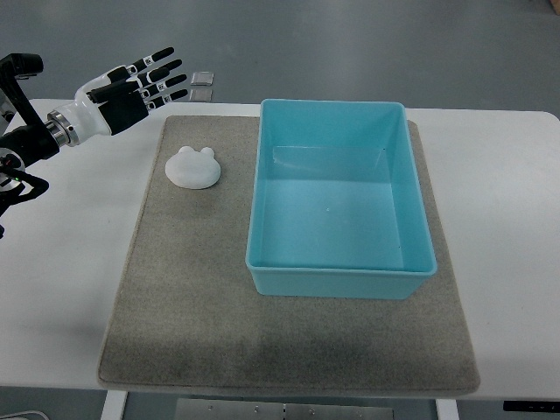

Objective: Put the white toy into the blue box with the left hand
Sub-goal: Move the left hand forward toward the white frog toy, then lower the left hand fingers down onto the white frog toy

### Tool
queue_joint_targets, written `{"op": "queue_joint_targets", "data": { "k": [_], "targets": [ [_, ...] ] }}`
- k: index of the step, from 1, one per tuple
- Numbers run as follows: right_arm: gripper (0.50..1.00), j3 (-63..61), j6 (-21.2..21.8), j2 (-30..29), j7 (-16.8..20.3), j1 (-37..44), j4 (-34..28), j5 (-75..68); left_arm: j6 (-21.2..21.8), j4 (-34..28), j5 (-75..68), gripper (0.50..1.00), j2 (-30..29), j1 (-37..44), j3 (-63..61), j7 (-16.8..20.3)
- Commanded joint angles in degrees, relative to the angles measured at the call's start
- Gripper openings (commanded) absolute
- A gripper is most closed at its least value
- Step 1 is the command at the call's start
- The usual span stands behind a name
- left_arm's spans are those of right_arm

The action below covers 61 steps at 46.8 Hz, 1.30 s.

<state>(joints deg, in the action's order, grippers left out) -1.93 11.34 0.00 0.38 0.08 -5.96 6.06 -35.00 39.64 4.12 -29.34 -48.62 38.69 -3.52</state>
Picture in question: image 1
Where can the black table control panel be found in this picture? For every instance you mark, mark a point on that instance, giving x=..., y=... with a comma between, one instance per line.
x=532, y=406

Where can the white table leg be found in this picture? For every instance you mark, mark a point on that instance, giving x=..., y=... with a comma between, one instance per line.
x=447, y=409
x=114, y=405

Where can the metal bracket under table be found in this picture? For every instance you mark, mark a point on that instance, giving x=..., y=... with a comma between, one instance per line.
x=223, y=409

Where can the blue plastic box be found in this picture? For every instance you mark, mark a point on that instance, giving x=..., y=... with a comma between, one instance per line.
x=337, y=209

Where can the white frog toy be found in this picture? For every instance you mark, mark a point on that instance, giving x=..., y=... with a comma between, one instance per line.
x=193, y=169

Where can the grey felt mat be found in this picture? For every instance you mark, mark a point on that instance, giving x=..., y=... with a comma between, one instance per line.
x=187, y=316

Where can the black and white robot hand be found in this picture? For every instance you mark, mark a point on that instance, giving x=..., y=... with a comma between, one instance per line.
x=125, y=95

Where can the floor socket plate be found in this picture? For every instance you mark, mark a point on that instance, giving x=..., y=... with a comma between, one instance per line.
x=203, y=78
x=201, y=95

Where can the lower floor socket plate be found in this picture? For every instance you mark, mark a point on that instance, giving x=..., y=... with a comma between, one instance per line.
x=201, y=95

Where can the white table leg left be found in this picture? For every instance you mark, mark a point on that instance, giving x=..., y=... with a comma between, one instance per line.
x=114, y=405

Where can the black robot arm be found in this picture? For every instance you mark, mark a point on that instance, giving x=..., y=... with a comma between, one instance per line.
x=26, y=145

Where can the white table leg right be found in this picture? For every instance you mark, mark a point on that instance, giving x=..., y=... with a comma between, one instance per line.
x=447, y=409

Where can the upper floor socket plate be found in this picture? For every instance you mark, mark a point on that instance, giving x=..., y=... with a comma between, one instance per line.
x=203, y=78

